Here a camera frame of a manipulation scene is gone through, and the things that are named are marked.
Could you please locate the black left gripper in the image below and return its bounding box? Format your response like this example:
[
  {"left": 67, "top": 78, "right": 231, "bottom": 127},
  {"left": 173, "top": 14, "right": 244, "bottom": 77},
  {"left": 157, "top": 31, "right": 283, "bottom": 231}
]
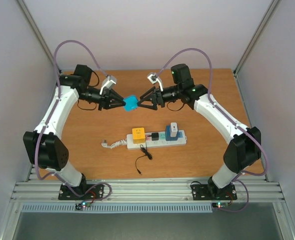
[{"left": 79, "top": 86, "right": 126, "bottom": 111}]

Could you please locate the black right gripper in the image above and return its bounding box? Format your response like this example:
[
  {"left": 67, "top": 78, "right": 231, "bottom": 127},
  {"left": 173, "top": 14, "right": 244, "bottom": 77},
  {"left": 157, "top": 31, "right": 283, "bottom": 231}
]
[{"left": 139, "top": 83, "right": 182, "bottom": 113}]

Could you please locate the light blue travel adapter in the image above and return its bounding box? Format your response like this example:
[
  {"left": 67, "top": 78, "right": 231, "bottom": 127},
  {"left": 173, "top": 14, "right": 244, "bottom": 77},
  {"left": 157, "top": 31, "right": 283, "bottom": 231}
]
[{"left": 123, "top": 95, "right": 138, "bottom": 112}]

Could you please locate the yellow cube adapter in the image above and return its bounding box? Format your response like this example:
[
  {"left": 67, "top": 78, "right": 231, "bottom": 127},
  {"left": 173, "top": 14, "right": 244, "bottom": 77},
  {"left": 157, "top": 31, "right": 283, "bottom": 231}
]
[{"left": 132, "top": 127, "right": 146, "bottom": 144}]

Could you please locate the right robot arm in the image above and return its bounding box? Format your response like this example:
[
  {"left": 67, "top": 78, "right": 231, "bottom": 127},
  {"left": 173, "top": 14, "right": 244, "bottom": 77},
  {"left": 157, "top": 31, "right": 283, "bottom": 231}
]
[{"left": 137, "top": 63, "right": 262, "bottom": 199}]

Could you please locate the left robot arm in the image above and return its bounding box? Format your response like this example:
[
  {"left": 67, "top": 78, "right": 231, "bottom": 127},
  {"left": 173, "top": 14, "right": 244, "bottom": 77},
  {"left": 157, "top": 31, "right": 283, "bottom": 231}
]
[{"left": 23, "top": 64, "right": 126, "bottom": 199}]

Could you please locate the white charger on blue adapter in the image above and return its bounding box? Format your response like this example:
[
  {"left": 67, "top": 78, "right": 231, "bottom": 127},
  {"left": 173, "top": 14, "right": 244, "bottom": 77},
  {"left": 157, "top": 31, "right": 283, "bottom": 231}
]
[{"left": 169, "top": 122, "right": 178, "bottom": 138}]

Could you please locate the dark blue cube adapter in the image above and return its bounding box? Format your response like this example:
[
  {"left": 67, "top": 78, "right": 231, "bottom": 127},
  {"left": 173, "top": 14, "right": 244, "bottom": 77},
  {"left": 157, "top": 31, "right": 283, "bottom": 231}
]
[{"left": 165, "top": 125, "right": 179, "bottom": 142}]

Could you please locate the white power strip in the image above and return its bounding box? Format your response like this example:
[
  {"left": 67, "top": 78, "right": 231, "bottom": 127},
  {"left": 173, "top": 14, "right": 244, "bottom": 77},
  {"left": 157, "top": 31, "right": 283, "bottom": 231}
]
[{"left": 126, "top": 130, "right": 187, "bottom": 150}]

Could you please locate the left small circuit board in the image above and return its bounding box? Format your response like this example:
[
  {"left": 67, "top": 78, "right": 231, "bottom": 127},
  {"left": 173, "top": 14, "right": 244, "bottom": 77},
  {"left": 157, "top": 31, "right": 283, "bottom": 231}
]
[{"left": 75, "top": 202, "right": 92, "bottom": 211}]

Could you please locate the small circuit board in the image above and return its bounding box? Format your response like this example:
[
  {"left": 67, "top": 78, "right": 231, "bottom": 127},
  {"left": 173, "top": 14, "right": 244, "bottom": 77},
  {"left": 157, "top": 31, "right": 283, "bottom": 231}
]
[
  {"left": 75, "top": 202, "right": 92, "bottom": 211},
  {"left": 212, "top": 202, "right": 230, "bottom": 209}
]

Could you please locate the right small circuit board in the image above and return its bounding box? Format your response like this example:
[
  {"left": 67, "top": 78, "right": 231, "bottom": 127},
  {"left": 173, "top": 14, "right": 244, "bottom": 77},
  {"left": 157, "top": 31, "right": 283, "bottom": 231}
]
[{"left": 212, "top": 202, "right": 230, "bottom": 209}]

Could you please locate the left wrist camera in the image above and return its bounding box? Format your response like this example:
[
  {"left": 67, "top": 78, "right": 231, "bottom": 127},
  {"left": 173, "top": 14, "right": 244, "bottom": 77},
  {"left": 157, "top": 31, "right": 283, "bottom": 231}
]
[{"left": 99, "top": 75, "right": 117, "bottom": 96}]

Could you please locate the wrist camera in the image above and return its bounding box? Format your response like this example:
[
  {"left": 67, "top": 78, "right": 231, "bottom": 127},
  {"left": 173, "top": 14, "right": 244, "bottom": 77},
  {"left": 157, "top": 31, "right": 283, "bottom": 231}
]
[
  {"left": 99, "top": 75, "right": 117, "bottom": 96},
  {"left": 147, "top": 72, "right": 164, "bottom": 92}
]

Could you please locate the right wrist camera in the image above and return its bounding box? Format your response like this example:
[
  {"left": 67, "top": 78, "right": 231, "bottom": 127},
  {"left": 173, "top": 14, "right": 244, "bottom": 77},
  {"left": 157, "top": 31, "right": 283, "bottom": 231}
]
[{"left": 147, "top": 72, "right": 164, "bottom": 92}]

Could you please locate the black power adapter with cable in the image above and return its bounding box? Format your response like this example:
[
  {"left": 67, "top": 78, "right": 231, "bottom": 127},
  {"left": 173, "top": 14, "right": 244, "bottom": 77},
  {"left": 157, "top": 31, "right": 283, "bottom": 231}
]
[{"left": 135, "top": 132, "right": 160, "bottom": 175}]

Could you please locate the white coiled cord with plug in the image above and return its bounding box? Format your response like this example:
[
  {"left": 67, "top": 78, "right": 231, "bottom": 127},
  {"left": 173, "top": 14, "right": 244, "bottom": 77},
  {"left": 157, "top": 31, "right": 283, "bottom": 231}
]
[{"left": 101, "top": 139, "right": 128, "bottom": 150}]

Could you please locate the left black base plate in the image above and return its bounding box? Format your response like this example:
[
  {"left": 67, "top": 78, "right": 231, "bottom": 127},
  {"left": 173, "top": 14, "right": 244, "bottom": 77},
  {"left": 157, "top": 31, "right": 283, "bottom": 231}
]
[{"left": 58, "top": 183, "right": 105, "bottom": 201}]

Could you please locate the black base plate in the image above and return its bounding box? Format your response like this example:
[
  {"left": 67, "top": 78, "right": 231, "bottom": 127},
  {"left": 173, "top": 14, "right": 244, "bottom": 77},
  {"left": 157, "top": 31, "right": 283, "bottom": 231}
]
[
  {"left": 190, "top": 181, "right": 238, "bottom": 201},
  {"left": 58, "top": 183, "right": 105, "bottom": 201}
]

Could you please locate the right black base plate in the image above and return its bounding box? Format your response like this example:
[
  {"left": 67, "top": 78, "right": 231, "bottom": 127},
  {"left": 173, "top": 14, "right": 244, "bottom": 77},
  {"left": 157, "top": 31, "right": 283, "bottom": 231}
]
[{"left": 190, "top": 181, "right": 238, "bottom": 201}]

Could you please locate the grey slotted cable duct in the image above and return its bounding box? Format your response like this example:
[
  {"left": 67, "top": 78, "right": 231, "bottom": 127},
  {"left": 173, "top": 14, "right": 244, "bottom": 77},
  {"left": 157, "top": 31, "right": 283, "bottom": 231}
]
[{"left": 21, "top": 203, "right": 213, "bottom": 214}]

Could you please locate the aluminium rail frame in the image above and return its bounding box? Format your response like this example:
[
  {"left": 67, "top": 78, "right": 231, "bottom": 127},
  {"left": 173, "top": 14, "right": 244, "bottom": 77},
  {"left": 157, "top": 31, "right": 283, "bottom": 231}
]
[{"left": 9, "top": 0, "right": 295, "bottom": 240}]

